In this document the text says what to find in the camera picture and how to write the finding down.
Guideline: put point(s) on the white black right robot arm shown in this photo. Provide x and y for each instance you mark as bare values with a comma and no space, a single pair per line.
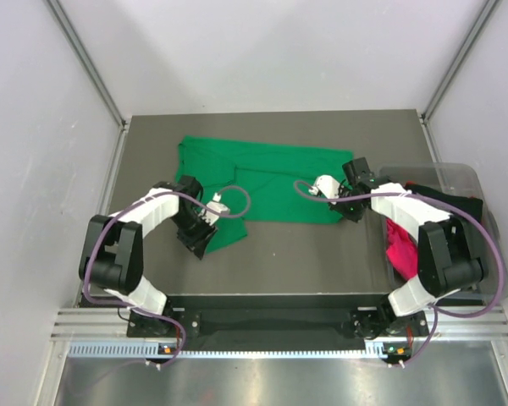
432,240

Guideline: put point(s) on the aluminium corner post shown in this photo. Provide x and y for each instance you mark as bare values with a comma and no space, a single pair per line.
473,33
71,35

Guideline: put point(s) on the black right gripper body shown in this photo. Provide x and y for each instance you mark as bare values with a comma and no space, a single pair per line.
350,210

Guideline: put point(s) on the grey slotted cable duct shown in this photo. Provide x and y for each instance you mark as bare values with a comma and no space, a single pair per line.
154,350

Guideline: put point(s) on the left aluminium corner post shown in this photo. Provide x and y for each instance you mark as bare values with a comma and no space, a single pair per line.
71,35

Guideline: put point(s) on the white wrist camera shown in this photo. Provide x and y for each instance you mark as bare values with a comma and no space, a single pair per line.
325,186
214,210

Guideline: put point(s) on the aluminium front frame rail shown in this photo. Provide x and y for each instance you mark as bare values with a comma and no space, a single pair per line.
93,324

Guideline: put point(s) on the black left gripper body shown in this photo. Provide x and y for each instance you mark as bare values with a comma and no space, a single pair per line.
192,230

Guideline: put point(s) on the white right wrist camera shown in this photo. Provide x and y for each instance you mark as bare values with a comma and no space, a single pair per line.
325,186

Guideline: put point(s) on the black folded t-shirt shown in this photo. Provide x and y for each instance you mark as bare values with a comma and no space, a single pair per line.
471,205

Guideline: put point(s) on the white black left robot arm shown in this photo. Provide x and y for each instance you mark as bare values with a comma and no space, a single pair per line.
112,257

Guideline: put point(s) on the right aluminium corner post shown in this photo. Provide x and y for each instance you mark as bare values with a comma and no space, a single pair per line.
473,33

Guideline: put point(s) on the green t-shirt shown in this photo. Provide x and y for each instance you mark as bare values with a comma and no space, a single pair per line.
267,172

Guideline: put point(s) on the pink t-shirt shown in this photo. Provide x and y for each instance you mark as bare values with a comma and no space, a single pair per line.
401,251

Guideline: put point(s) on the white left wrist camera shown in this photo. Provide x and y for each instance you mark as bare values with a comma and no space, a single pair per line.
214,210

